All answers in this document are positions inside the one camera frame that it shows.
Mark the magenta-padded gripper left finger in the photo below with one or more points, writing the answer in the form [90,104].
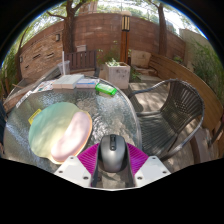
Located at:
[75,168]

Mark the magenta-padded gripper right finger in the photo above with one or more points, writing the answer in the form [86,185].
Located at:
[150,168]

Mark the dark grey computer mouse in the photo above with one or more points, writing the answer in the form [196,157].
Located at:
[113,155]

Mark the pastel rainbow mouse pad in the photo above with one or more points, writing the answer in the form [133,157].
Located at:
[53,130]

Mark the dark wicker armchair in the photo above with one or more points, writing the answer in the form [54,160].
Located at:
[160,128]

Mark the green plastic box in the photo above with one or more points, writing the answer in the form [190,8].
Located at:
[106,89]

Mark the blue and white booklet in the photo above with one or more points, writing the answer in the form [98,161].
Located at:
[88,83]

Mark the white printed strip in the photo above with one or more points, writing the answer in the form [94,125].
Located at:
[24,99]

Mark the black metal chair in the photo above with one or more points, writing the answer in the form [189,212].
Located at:
[2,121]

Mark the colourful printed magazine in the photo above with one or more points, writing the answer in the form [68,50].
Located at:
[44,86]

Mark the curved wooden bench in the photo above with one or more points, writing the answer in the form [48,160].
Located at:
[196,90]

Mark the stone water trough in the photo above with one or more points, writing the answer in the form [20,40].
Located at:
[30,85]

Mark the concrete planter with plant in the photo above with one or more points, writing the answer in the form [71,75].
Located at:
[118,76]

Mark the clear plastic cup with straw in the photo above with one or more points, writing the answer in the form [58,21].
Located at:
[64,68]

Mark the dark wooden slatted chair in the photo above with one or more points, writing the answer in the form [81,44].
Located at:
[81,60]

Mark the beige stone block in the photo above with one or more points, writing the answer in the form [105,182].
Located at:
[141,58]

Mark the thin leaning tree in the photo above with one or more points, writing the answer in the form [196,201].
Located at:
[18,56]

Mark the large forked tree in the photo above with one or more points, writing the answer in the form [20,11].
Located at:
[68,31]

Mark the tall slender tree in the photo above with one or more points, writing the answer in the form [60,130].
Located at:
[162,31]

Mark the grey wall box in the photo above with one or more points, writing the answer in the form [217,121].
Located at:
[81,48]

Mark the wall lantern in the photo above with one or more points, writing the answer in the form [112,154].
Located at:
[57,37]
[20,59]

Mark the wooden lantern lamp post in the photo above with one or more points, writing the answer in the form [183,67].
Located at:
[124,40]

